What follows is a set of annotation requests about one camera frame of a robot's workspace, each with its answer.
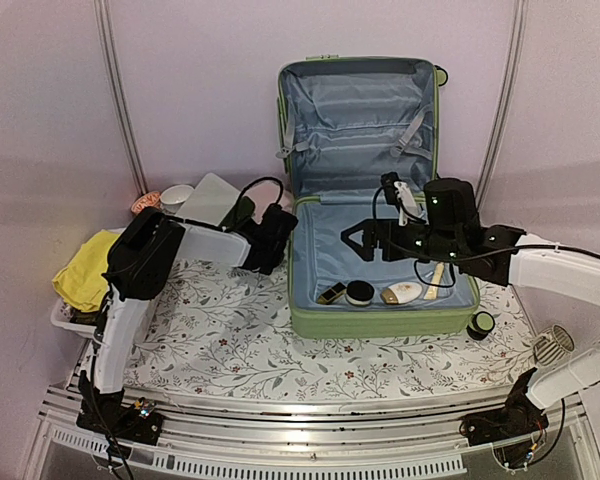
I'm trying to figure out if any yellow garment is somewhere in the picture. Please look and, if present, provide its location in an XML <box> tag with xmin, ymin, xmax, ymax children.
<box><xmin>52</xmin><ymin>230</ymin><xmax>120</xmax><ymax>313</ymax></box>

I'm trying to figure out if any black lidded round jar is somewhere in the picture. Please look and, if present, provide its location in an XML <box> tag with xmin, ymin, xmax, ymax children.
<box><xmin>345</xmin><ymin>280</ymin><xmax>375</xmax><ymax>307</ymax></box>

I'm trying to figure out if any white ribbed round object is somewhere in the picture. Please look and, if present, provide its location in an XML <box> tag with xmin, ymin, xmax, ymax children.
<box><xmin>532</xmin><ymin>325</ymin><xmax>575</xmax><ymax>368</ymax></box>

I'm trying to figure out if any purple drawer box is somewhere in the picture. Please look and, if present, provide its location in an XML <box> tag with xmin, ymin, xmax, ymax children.
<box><xmin>246</xmin><ymin>180</ymin><xmax>284</xmax><ymax>212</ymax></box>

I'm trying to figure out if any green hard-shell suitcase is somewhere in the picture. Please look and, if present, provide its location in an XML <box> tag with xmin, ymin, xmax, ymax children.
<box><xmin>278</xmin><ymin>57</ymin><xmax>480</xmax><ymax>339</ymax></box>

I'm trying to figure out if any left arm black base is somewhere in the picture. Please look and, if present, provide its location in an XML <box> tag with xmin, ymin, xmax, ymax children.
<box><xmin>76</xmin><ymin>382</ymin><xmax>165</xmax><ymax>446</ymax></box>

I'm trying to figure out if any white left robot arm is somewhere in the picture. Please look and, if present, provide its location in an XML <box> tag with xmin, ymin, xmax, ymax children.
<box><xmin>87</xmin><ymin>203</ymin><xmax>298</xmax><ymax>395</ymax></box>

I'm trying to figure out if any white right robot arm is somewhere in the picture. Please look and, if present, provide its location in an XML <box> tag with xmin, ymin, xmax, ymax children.
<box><xmin>341</xmin><ymin>172</ymin><xmax>600</xmax><ymax>307</ymax></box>

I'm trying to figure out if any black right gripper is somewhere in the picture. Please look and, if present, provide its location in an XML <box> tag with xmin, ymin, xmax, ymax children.
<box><xmin>342</xmin><ymin>217</ymin><xmax>463</xmax><ymax>264</ymax></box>

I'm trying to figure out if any white perforated plastic basket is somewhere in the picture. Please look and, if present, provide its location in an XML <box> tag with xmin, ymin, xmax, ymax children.
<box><xmin>50</xmin><ymin>300</ymin><xmax>151</xmax><ymax>341</ymax></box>

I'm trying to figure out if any white green drawer box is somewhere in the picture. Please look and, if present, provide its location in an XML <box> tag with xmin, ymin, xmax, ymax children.
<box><xmin>176</xmin><ymin>173</ymin><xmax>240</xmax><ymax>226</ymax></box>

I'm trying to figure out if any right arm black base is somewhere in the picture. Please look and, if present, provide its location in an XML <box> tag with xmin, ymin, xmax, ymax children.
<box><xmin>459</xmin><ymin>368</ymin><xmax>549</xmax><ymax>446</ymax></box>

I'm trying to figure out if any small dark tube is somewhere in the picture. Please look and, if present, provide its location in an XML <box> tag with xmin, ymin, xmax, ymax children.
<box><xmin>316</xmin><ymin>282</ymin><xmax>346</xmax><ymax>305</ymax></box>

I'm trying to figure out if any floral white table mat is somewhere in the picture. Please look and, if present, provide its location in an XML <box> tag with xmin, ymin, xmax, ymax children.
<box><xmin>80</xmin><ymin>198</ymin><xmax>537</xmax><ymax>403</ymax></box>

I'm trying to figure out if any cream round bottle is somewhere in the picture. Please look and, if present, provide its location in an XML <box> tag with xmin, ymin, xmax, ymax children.
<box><xmin>380</xmin><ymin>282</ymin><xmax>423</xmax><ymax>305</ymax></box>

